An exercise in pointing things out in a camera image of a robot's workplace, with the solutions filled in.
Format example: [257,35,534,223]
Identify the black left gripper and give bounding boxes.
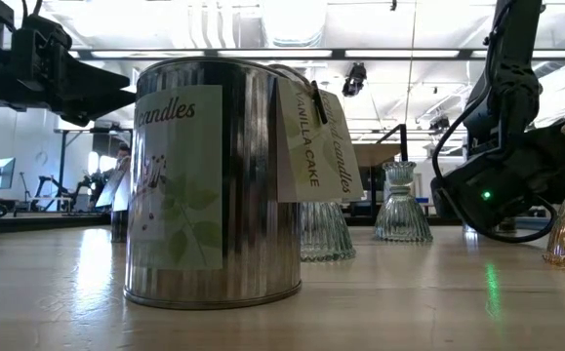
[11,14,138,128]

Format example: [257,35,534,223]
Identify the white paper hang tag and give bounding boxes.
[95,155,133,214]

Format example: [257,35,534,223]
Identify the clear ribbed glass candle holder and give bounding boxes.
[300,200,357,263]
[373,161,434,244]

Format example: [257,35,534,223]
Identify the cream scented candles paper tag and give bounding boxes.
[318,89,365,202]

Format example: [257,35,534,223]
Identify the cream vanilla cake paper tag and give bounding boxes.
[275,77,345,204]

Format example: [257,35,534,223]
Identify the black clothespin clip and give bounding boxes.
[309,80,330,126]

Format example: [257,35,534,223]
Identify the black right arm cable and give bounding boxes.
[430,0,558,245]

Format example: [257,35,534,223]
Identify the black background stand frame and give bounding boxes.
[55,127,135,214]

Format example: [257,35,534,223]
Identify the wooden shelf with black frame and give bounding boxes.
[352,123,410,220]

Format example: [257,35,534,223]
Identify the black table border rail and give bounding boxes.
[0,212,565,236]

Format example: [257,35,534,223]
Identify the black overhead camera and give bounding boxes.
[342,61,368,98]

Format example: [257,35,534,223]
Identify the white round ceiling duct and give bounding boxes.
[261,0,328,49]

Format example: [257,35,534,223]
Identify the black overhead frame bar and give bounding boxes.
[69,47,565,61]

